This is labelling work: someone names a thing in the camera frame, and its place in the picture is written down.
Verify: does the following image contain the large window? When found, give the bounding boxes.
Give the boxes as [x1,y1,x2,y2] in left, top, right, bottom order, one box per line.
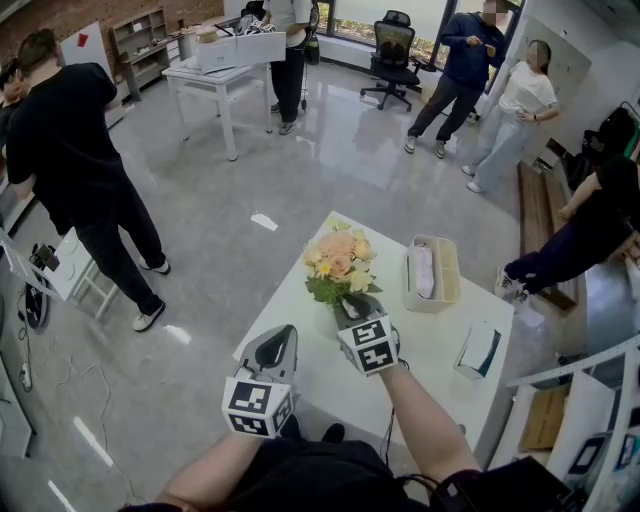
[314,0,524,71]

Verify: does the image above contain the small white side table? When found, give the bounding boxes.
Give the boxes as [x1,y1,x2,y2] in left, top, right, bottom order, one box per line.
[47,227,121,321]

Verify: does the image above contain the person's black shirt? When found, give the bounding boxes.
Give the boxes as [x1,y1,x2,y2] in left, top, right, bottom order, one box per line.
[119,437,484,512]

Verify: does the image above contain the black cable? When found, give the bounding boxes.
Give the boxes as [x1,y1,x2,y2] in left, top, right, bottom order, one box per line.
[380,407,399,466]

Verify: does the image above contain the peach artificial flowers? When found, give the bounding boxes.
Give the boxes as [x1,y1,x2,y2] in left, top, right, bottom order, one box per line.
[302,227,384,307]

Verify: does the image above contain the person's left forearm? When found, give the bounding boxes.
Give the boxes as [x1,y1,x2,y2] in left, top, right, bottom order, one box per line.
[152,432,266,512]

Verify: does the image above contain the white teal tissue box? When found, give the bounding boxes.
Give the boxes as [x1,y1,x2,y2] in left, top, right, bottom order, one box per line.
[453,320,503,380]

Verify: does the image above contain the person's right forearm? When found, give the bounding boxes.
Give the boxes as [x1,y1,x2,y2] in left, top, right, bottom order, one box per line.
[377,364,484,476]

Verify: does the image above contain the cream organizer caddy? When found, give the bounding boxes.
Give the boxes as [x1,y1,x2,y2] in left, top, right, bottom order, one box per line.
[402,233,462,314]

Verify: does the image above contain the long white carton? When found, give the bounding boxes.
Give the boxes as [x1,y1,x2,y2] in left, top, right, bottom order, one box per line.
[194,30,287,74]

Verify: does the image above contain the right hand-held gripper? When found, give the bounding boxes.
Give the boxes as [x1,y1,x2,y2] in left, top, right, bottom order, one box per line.
[332,294,401,377]

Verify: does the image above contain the black office chair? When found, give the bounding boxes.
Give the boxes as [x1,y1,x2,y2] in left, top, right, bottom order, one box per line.
[359,9,436,112]

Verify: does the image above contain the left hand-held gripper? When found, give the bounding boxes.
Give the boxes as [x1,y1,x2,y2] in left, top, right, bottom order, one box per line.
[222,324,300,440]

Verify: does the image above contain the black bag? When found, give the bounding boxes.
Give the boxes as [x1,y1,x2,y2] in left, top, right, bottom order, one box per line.
[474,454,576,512]

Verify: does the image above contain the wooden cubby cabinet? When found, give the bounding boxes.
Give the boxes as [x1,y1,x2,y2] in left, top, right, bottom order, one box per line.
[109,7,184,104]

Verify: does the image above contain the black-framed tablet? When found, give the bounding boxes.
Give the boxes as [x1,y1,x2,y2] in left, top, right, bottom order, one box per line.
[617,433,640,469]
[567,434,609,479]

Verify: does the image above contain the white patterned cloth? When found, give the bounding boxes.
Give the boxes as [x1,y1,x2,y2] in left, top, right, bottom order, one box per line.
[412,247,436,300]

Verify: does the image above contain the white refrigerator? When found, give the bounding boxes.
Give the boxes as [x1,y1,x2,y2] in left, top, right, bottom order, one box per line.
[58,20,132,132]

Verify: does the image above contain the brown cardboard box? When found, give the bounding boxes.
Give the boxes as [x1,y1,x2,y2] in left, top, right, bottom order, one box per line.
[518,384,571,454]

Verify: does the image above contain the grey locker cabinet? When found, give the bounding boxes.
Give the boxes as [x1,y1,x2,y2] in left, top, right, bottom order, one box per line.
[499,14,594,151]

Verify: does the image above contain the white metal shelving rack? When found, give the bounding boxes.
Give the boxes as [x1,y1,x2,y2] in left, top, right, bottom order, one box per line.
[487,332,640,512]

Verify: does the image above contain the white long-legged work table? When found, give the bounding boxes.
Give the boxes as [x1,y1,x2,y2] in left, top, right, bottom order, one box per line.
[161,54,274,162]

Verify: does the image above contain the clothes rack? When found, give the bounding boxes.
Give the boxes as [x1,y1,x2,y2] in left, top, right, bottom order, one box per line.
[582,99,640,166]

